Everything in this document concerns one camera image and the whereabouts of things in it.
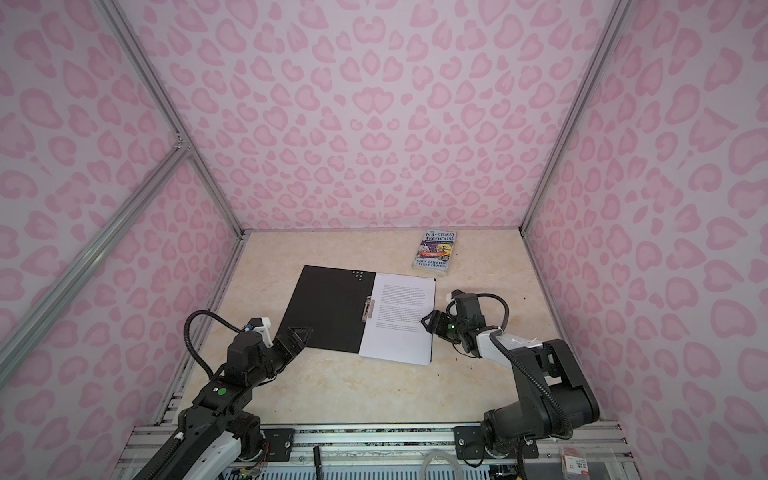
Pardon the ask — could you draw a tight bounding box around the aluminium frame corner post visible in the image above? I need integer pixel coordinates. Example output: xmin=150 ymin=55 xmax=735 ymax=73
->
xmin=519 ymin=0 xmax=634 ymax=236
xmin=95 ymin=0 xmax=246 ymax=236

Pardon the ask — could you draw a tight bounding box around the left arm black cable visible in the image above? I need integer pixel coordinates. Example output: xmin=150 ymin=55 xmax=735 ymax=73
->
xmin=182 ymin=309 xmax=244 ymax=379

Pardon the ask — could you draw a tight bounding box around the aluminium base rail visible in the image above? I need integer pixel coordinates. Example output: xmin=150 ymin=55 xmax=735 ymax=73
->
xmin=110 ymin=422 xmax=640 ymax=480

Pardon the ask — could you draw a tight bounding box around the aluminium frame corner post left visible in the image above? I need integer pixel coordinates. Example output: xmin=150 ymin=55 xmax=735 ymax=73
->
xmin=95 ymin=0 xmax=246 ymax=236

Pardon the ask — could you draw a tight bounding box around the printed sheet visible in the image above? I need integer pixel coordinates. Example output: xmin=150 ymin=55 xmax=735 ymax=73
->
xmin=358 ymin=273 xmax=436 ymax=366

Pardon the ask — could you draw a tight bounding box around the colourful treehouse book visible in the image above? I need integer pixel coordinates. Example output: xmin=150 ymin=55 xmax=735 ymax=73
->
xmin=412 ymin=230 xmax=457 ymax=275

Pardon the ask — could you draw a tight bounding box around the blue and black file folder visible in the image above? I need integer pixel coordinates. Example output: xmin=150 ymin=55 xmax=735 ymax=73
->
xmin=278 ymin=265 xmax=377 ymax=356

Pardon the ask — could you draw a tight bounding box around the aluminium frame corner post right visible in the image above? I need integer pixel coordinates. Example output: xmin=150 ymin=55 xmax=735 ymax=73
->
xmin=519 ymin=0 xmax=634 ymax=236

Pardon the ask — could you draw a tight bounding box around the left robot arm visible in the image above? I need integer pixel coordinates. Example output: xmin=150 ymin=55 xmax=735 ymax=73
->
xmin=136 ymin=327 xmax=312 ymax=479

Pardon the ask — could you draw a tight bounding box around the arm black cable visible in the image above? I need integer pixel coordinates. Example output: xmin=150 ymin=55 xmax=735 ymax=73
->
xmin=182 ymin=309 xmax=244 ymax=379
xmin=446 ymin=292 xmax=574 ymax=439

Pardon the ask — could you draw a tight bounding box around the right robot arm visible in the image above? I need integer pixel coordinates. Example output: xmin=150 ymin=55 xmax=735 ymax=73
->
xmin=420 ymin=290 xmax=600 ymax=458

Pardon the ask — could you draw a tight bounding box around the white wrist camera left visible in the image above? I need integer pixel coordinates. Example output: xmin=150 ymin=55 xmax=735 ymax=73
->
xmin=243 ymin=317 xmax=273 ymax=348

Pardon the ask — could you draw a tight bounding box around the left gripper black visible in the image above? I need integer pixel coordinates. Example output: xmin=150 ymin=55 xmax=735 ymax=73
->
xmin=248 ymin=325 xmax=311 ymax=390

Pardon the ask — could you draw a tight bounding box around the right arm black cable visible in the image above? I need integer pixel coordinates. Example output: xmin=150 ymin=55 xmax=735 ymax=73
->
xmin=446 ymin=292 xmax=574 ymax=439

